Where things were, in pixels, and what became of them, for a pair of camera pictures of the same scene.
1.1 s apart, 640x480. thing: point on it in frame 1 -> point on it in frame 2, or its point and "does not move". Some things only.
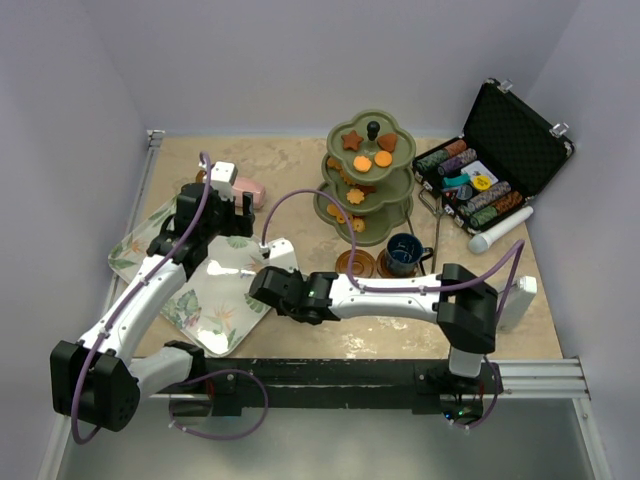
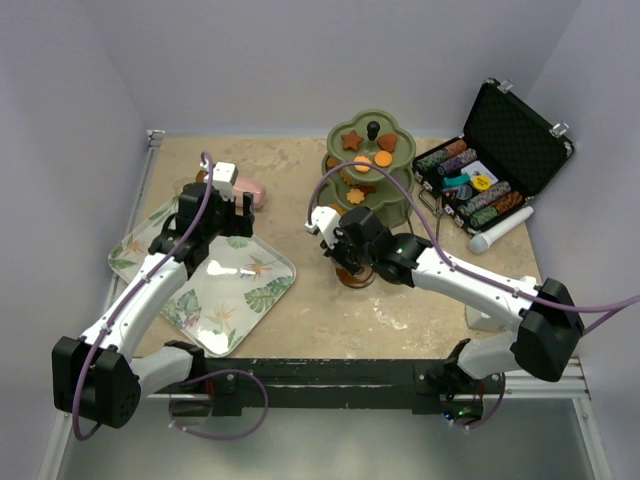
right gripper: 290,274 -> 335,252
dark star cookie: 351,140 does not move
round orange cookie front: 383,158 does not move
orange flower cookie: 355,196 does not move
